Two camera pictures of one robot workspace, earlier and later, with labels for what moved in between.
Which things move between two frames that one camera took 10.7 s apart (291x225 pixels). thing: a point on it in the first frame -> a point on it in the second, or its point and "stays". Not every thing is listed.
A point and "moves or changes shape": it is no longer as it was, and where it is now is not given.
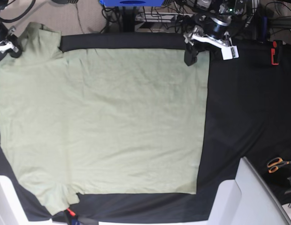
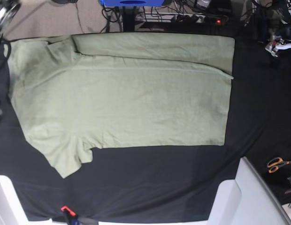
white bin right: [249, 199] stays
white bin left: [9, 210] stays
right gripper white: [228, 51] -> [277, 44]
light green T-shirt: [117, 121] moves or changes shape
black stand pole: [128, 13] stays
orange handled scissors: [275, 162] stays
